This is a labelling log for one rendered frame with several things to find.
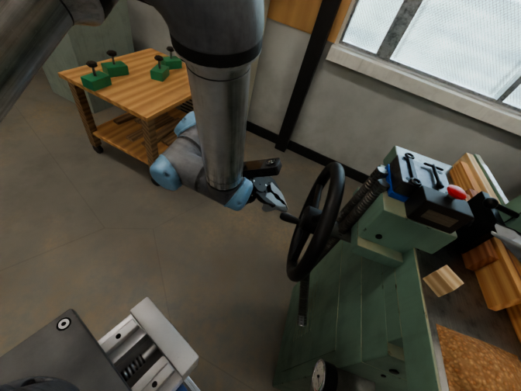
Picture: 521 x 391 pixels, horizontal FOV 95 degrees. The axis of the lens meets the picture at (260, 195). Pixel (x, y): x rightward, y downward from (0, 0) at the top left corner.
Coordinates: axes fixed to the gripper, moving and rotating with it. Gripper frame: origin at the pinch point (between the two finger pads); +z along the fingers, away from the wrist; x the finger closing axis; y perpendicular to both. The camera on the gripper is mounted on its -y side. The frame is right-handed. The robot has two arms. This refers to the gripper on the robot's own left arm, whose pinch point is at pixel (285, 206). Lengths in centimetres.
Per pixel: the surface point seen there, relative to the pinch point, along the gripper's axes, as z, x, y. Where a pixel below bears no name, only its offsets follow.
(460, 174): 24.1, -15.1, -36.5
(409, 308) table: 13.5, 24.5, -23.9
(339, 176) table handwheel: -6.1, 8.4, -22.5
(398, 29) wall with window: 11, -134, -40
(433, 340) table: 12.3, 29.9, -26.9
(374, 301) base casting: 18.7, 19.8, -14.9
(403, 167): 0.3, 5.2, -31.5
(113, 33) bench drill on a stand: -121, -118, 95
